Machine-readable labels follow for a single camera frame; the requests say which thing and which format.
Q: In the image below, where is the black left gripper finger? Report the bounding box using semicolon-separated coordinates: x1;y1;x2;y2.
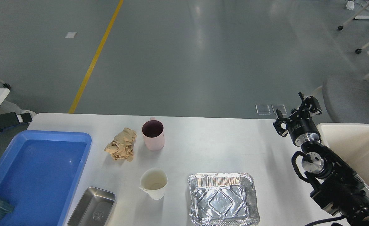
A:
0;112;32;130

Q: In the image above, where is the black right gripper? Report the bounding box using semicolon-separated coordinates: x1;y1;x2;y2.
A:
273;92;323;147

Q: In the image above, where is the stainless steel rectangular container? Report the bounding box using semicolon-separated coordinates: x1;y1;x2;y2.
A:
67;186;116;226

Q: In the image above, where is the pink ribbed mug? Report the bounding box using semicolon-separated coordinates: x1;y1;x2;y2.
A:
142;117;165;151

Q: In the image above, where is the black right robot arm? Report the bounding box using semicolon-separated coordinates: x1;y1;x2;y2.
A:
273;93;369;226

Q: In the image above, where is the grey office chair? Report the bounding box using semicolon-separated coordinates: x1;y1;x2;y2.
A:
311;76;369;124

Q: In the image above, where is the blue plastic tray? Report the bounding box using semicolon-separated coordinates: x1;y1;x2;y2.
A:
0;130;92;226

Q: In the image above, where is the beige plastic bin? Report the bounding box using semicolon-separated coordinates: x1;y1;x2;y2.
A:
317;123;369;186

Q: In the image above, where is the aluminium foil tray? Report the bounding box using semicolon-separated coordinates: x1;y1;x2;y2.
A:
188;173;260;226

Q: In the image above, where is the crumpled brown paper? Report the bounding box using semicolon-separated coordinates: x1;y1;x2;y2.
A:
104;128;137;162

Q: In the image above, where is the white paper cup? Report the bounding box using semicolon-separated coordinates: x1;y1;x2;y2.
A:
139;168;168;200

